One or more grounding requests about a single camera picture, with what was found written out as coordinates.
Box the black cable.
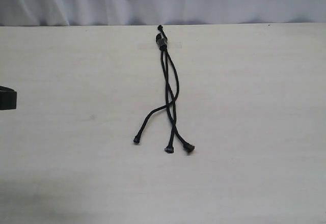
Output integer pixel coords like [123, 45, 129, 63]
[155, 32, 196, 155]

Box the white backdrop curtain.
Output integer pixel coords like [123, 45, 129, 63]
[1, 0, 325, 26]

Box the black rope with round end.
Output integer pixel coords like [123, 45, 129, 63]
[132, 25, 182, 145]

